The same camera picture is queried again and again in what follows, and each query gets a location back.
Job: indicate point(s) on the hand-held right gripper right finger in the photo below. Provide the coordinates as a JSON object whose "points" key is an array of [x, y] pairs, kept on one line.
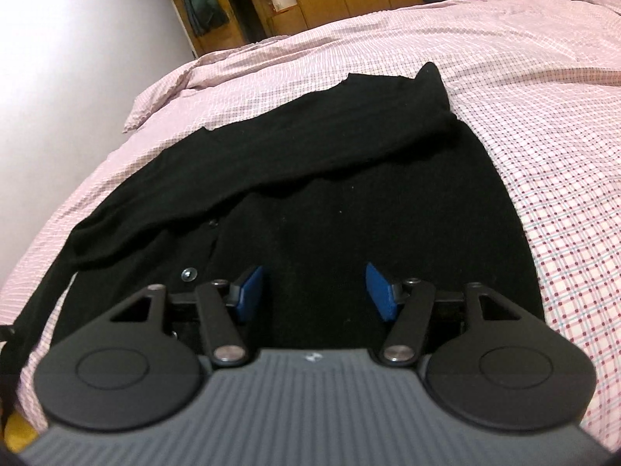
{"points": [[379, 292]]}

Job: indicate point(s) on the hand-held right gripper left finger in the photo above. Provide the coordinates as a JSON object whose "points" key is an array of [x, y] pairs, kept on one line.
{"points": [[250, 293]]}

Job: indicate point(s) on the black knit cardigan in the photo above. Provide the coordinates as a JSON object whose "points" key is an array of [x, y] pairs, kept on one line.
{"points": [[310, 174]]}

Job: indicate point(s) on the pink checked bed cover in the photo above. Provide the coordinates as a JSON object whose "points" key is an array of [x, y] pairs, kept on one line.
{"points": [[543, 107]]}

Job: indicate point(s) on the yellow fluffy blanket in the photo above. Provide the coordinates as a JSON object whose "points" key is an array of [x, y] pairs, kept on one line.
{"points": [[19, 429]]}

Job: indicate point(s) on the pink white container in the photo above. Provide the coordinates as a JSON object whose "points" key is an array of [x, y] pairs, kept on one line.
{"points": [[284, 1]]}

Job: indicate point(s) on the dark hanging jacket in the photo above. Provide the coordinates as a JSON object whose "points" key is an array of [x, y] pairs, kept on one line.
{"points": [[199, 0]]}

